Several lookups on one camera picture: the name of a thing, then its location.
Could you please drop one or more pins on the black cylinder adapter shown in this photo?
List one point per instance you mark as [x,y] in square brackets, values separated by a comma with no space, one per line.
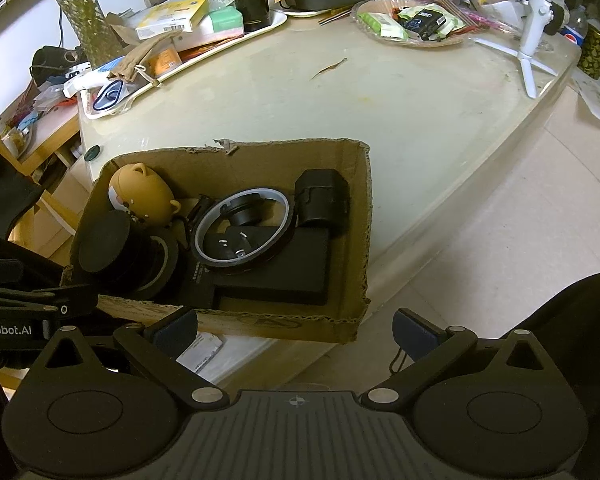
[102,242]

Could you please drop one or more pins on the glass vase with white flowers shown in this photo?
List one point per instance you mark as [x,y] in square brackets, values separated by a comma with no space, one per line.
[85,15]

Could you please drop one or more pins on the orange packet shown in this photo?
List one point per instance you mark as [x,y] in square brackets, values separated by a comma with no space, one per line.
[164,61]

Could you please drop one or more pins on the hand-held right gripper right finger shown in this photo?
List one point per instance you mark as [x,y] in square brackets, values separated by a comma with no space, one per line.
[415,332]

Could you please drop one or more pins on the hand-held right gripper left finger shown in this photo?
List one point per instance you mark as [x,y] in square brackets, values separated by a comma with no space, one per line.
[177,330]

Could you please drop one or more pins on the white pouch blue oval print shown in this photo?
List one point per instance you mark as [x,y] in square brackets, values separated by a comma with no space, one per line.
[107,97]

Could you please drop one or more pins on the green tissue box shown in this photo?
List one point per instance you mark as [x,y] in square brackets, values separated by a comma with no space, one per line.
[225,22]

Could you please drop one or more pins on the wooden chopsticks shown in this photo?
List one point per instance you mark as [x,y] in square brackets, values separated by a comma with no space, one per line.
[335,15]

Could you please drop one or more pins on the person's black trouser leg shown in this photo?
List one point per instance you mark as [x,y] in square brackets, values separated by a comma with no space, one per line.
[580,310]

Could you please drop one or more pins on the white plastic tube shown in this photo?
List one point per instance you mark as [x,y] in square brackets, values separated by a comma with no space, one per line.
[87,81]

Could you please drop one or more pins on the flat black box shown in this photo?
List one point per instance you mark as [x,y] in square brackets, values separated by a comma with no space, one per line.
[290,270]

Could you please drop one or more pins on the pale green wipes pack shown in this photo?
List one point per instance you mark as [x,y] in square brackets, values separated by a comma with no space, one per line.
[455,22]

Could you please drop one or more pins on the white gimbal tripod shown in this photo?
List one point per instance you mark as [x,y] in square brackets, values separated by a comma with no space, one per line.
[535,35]

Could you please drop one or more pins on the green wet wipes pack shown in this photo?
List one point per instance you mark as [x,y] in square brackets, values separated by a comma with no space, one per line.
[380,25]

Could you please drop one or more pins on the woven paper plate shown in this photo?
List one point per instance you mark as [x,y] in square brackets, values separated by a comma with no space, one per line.
[430,42]

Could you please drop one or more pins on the black small packet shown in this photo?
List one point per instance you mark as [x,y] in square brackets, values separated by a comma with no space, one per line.
[422,22]

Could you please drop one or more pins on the person's left forearm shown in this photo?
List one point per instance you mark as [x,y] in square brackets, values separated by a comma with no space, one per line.
[5,200]

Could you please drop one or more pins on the black electrical tape roll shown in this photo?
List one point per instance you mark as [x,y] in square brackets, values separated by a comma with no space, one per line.
[162,275]

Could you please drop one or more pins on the white label card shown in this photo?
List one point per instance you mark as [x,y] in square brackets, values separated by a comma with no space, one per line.
[202,352]

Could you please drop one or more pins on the yellow cardboard box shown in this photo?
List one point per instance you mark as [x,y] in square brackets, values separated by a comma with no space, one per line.
[172,15]

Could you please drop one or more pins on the wooden chair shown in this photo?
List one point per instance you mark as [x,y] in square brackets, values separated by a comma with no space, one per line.
[0,140]

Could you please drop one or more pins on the white tray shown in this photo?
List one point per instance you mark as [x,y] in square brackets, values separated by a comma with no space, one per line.
[275,22]

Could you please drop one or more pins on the brown tape strip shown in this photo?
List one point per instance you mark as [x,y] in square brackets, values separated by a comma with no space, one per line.
[330,67]

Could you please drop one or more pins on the amber tape roll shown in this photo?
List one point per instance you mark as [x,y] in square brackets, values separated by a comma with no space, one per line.
[240,267]

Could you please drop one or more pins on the dark green round knob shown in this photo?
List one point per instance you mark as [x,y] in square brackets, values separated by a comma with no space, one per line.
[94,152]

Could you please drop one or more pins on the cola bottle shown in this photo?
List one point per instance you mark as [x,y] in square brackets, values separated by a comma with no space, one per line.
[577,25]

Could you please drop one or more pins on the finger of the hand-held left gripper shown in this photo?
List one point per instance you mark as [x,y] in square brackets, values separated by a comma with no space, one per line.
[40,300]
[20,271]

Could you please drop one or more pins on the black round mount with screw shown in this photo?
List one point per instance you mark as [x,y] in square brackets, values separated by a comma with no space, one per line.
[245,212]

